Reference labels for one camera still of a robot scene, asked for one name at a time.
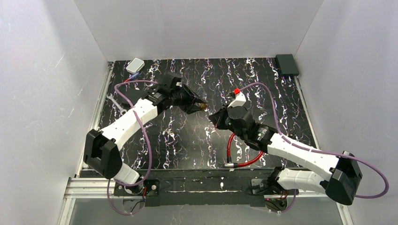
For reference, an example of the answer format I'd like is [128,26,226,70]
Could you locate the red blue small screwdriver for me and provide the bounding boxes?
[123,72,141,83]

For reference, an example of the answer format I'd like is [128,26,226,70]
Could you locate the brass padlock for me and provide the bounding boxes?
[199,103,207,111]

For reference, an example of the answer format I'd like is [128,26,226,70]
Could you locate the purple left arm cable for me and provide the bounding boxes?
[107,80,159,216]

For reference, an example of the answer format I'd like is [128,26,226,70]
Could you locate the aluminium frame rail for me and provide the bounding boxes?
[58,62,121,225]

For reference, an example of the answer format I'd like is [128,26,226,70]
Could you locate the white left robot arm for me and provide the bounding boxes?
[83,72,207,187]

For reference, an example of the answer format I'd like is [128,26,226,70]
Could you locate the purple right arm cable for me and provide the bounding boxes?
[239,82,390,199]

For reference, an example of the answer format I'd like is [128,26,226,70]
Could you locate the black box in corner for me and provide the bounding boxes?
[275,54,299,77]

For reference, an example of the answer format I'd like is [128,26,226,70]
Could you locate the silver open-end wrench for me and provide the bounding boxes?
[106,93,127,115]

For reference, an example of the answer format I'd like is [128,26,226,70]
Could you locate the red cable lock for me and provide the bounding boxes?
[224,133,264,169]

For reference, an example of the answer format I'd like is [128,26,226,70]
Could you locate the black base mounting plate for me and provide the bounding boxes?
[112,169,282,207]

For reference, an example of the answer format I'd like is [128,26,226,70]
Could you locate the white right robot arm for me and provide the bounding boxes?
[208,106,362,205]

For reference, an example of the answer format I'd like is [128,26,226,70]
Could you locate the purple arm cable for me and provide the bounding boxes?
[239,82,390,199]
[107,80,159,216]

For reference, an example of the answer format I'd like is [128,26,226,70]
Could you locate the white small box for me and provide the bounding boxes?
[126,58,145,74]

